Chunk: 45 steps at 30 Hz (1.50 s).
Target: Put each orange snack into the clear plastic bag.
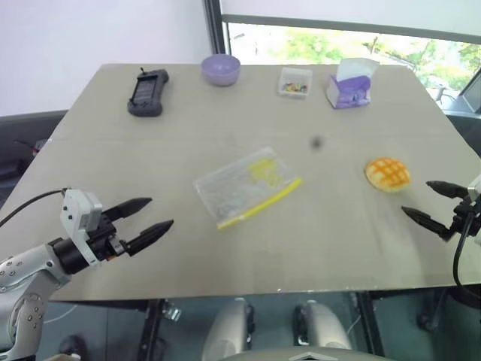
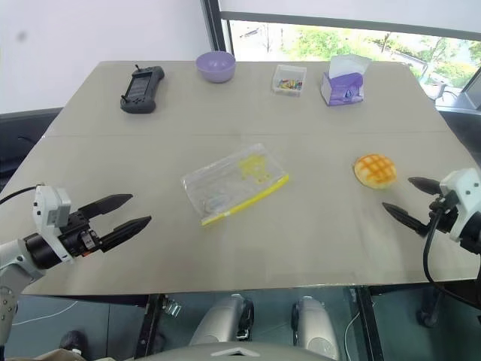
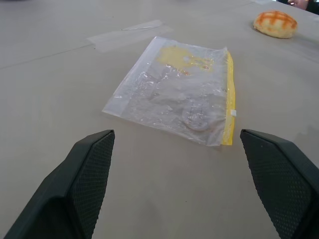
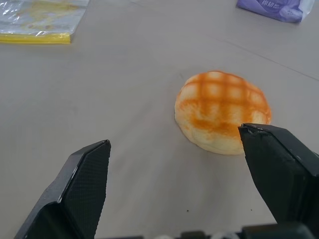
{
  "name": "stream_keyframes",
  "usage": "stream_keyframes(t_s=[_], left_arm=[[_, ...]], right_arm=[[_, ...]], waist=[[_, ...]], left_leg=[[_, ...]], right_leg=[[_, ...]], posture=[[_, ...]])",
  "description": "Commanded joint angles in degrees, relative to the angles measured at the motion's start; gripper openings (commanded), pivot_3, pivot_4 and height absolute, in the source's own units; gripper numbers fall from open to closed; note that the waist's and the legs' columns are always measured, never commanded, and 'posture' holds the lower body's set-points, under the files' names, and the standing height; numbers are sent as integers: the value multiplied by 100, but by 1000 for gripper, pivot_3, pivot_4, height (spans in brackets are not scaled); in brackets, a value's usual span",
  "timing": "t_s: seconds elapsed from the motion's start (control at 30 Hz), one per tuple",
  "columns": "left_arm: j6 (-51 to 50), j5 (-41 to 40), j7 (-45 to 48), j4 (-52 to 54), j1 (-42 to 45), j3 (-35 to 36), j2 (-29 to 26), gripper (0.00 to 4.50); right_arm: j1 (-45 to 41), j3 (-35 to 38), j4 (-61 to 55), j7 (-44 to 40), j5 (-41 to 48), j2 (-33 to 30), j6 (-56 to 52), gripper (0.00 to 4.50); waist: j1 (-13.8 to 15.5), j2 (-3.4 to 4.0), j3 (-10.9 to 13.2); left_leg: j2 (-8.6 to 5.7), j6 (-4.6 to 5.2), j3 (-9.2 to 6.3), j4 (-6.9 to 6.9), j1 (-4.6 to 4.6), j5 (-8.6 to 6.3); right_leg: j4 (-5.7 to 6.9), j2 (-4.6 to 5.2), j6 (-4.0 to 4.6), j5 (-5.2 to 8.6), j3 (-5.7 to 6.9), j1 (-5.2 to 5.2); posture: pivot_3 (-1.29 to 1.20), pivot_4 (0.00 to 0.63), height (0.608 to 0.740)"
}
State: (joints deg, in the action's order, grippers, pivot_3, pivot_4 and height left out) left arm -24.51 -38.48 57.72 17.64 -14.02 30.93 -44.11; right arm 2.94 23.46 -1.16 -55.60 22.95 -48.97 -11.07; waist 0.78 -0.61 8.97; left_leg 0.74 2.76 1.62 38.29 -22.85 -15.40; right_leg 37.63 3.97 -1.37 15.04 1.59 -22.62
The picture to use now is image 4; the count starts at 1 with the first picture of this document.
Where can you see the orange pineapple bun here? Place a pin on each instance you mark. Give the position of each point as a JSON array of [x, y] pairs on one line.
[[219, 109]]

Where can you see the clear yellow-zip plastic bag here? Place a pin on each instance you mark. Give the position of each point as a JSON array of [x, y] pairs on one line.
[[37, 20]]

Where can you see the purple tissue pack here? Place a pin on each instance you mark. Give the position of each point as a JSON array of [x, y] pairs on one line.
[[271, 8]]

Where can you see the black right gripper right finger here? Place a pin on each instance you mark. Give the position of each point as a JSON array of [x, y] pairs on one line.
[[279, 169]]

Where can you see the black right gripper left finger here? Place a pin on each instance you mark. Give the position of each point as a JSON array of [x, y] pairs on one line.
[[74, 194]]

